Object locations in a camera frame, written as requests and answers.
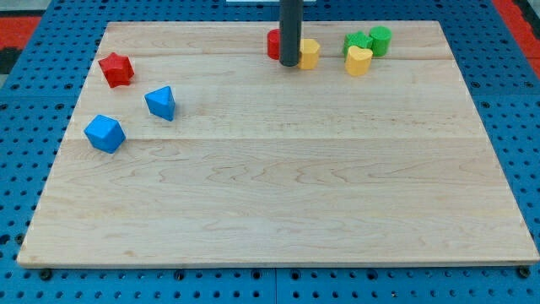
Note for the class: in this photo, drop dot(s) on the wooden board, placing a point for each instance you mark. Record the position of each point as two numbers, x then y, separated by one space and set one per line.
268 166

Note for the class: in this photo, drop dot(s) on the yellow hexagon block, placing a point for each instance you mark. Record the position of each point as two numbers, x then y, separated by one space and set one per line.
309 54

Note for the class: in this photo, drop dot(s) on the red cylinder block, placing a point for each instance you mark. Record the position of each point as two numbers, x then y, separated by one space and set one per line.
273 43

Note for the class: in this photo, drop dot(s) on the blue triangle block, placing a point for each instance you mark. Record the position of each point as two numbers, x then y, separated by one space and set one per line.
161 103

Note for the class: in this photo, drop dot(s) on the yellow heart block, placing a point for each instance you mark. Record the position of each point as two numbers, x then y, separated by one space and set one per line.
358 60

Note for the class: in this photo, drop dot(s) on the black cylindrical pointer rod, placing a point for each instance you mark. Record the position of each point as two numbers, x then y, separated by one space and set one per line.
290 24

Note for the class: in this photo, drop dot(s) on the green star block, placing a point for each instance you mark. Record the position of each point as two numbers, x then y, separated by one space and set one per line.
359 39

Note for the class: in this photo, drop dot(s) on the green cylinder block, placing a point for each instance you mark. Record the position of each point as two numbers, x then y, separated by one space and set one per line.
381 38

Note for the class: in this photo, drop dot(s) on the blue cube block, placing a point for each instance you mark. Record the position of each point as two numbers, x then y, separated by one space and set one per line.
105 134

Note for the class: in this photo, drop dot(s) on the red star block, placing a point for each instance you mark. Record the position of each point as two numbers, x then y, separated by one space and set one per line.
117 70

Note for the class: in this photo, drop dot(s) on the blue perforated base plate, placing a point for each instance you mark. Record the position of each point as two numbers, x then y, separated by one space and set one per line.
41 91

